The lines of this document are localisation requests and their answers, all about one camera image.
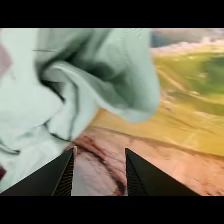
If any pale green shirt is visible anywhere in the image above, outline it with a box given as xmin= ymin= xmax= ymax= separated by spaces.
xmin=0 ymin=28 xmax=162 ymax=195

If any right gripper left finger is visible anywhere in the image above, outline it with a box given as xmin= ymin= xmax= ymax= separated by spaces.
xmin=0 ymin=145 xmax=78 ymax=197

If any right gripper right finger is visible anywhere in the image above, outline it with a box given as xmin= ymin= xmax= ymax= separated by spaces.
xmin=124 ymin=147 xmax=201 ymax=197

